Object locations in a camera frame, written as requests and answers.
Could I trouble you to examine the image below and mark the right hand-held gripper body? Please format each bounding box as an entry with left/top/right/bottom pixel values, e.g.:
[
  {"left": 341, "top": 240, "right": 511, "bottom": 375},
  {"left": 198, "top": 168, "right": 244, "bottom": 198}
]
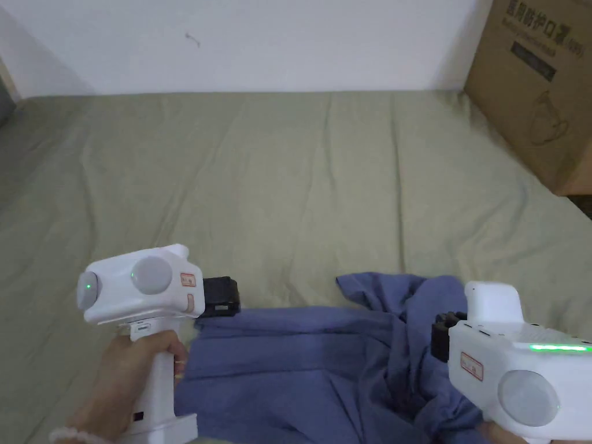
[{"left": 431, "top": 280, "right": 592, "bottom": 444}]

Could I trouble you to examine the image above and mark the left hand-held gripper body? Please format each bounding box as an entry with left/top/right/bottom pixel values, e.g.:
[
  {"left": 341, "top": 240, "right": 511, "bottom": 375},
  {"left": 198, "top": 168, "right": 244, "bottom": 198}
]
[{"left": 75, "top": 243, "right": 242, "bottom": 444}]

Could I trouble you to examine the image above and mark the person's right hand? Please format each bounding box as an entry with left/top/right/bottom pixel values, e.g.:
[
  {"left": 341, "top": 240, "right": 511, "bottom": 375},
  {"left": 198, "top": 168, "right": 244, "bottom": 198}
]
[{"left": 480, "top": 421, "right": 526, "bottom": 444}]

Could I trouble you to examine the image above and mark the person's left hand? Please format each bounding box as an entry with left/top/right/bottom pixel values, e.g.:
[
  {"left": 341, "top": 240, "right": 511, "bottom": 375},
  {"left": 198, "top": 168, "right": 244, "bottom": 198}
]
[{"left": 66, "top": 331, "right": 189, "bottom": 444}]

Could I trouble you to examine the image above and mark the bed with pale green sheet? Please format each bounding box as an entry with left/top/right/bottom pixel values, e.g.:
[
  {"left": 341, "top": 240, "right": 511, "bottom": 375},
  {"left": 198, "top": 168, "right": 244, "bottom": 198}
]
[{"left": 0, "top": 90, "right": 592, "bottom": 444}]

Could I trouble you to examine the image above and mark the blue garment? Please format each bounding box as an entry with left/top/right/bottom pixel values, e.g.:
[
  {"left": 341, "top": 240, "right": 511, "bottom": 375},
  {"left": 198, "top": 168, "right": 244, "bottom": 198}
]
[{"left": 173, "top": 272, "right": 493, "bottom": 444}]

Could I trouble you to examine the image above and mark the brown cardboard carton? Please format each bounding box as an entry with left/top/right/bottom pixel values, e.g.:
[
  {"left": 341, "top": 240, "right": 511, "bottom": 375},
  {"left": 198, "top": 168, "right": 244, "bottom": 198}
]
[{"left": 464, "top": 0, "right": 592, "bottom": 197}]

